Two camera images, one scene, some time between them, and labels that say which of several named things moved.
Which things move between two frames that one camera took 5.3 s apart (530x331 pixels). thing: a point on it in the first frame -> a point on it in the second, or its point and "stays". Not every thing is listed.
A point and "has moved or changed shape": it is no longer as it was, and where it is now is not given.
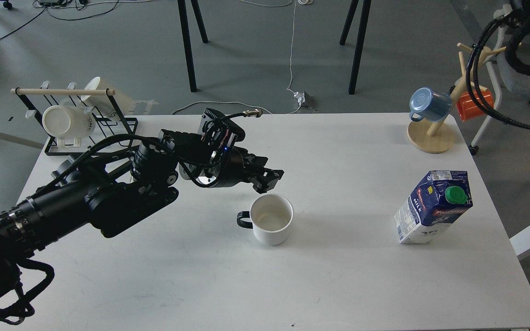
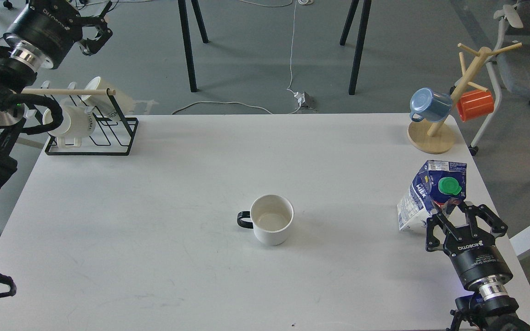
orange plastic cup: (467, 108) stays
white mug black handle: (270, 216) stays
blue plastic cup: (429, 105) stays
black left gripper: (228, 166) -> (43, 33)
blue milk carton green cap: (440, 200) has moved or changed shape
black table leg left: (185, 22) stays
